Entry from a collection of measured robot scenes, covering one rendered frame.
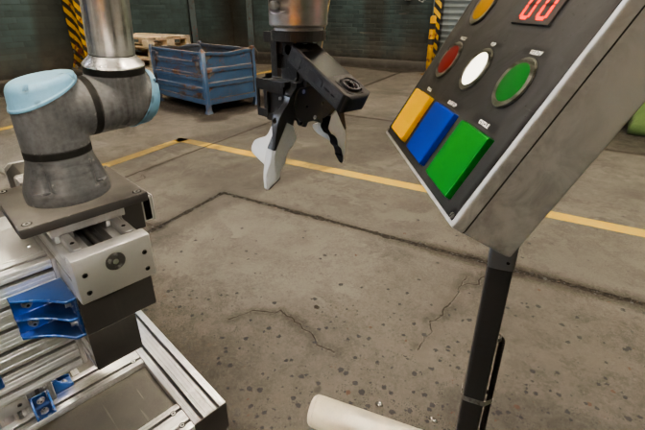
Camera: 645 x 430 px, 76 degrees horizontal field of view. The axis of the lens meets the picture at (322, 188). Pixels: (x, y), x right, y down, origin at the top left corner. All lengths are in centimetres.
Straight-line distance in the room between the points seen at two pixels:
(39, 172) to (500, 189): 77
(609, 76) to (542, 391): 135
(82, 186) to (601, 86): 82
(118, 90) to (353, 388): 114
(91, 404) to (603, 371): 162
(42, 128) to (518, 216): 77
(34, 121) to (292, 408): 108
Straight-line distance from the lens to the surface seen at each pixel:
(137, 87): 94
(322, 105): 57
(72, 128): 89
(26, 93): 87
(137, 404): 131
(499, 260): 68
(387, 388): 154
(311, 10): 54
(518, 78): 47
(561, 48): 46
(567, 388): 173
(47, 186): 92
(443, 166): 48
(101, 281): 85
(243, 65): 530
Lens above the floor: 116
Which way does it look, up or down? 24 degrees down
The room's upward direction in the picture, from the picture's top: straight up
